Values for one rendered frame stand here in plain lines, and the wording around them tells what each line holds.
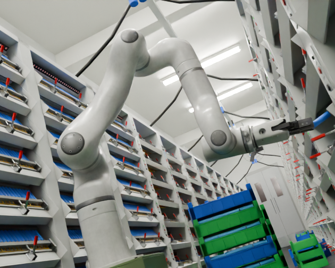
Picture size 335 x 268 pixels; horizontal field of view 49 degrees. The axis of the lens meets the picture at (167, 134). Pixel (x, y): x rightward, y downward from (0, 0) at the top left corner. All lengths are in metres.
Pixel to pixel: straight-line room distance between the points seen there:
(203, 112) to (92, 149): 0.35
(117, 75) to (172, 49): 0.20
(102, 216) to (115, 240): 0.08
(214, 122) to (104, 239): 0.45
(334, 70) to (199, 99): 0.49
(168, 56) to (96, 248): 0.65
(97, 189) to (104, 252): 0.18
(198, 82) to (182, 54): 0.11
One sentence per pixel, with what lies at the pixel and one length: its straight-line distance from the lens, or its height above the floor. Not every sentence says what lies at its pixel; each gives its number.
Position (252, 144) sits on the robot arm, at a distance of 1.13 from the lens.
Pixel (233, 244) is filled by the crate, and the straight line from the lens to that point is 1.68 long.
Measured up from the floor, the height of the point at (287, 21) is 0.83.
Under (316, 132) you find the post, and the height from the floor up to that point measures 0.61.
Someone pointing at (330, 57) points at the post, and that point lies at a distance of 0.84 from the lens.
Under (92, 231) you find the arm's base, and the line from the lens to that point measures 1.09.
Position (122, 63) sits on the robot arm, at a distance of 1.22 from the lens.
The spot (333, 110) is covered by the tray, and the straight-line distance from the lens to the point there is 0.89.
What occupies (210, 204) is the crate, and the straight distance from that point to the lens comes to 1.69.
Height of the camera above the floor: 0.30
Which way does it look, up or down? 20 degrees up
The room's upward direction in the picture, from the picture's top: 18 degrees counter-clockwise
